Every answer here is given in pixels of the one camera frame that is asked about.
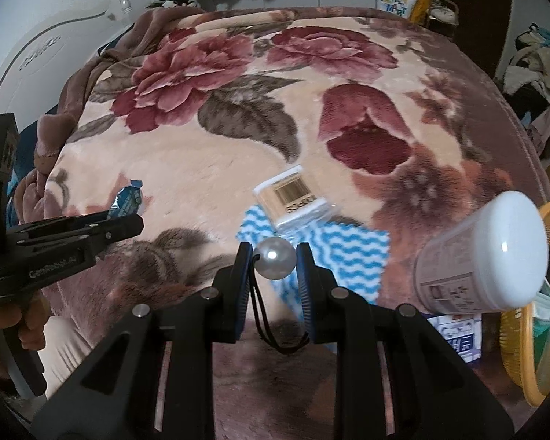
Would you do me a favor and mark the white headboard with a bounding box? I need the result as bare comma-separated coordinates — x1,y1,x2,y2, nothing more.
0,0,135,117

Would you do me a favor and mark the blue foil packet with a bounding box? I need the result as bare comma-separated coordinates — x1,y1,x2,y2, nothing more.
110,179,146,221

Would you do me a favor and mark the pile of clothes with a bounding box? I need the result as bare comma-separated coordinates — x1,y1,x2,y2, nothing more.
495,23,550,157

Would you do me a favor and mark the yellow bag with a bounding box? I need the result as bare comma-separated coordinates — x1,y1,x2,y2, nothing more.
410,0,434,26

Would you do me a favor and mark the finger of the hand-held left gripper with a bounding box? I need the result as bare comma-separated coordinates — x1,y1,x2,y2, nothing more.
9,213,145,258

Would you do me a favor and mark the floral plush blanket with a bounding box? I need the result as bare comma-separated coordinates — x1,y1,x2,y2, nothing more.
7,7,550,440

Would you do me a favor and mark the wooden chair with white cloth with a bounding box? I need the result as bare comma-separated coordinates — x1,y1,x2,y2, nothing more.
428,0,459,40

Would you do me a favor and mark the clear cotton swab box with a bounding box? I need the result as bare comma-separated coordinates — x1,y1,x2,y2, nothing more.
253,164,333,232

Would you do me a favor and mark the yellow plastic basket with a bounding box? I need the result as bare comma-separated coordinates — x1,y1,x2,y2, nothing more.
499,202,550,408

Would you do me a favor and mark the white packet with blue print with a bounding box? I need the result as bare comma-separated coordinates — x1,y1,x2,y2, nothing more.
428,314,483,366

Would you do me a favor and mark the blue white wavy cloth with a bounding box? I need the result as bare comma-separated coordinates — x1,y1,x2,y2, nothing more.
236,205,391,305

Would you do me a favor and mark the person's left hand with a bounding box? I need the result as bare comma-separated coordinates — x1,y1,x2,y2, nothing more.
0,292,52,379

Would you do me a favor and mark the white printed bag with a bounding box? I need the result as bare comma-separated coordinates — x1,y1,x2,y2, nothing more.
377,0,418,19

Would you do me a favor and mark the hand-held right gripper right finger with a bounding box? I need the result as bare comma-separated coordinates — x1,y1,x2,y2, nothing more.
296,242,516,440

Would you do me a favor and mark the pearl hair tie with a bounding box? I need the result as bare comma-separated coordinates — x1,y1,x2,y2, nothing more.
248,237,311,356

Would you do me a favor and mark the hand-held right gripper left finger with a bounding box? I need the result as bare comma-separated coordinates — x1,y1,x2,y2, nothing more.
32,241,257,440

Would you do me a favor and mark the white plastic jar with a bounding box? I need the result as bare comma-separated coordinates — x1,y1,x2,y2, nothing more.
413,191,550,315

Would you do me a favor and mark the dark wooden door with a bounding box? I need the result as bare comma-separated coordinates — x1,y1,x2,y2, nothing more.
440,0,518,78

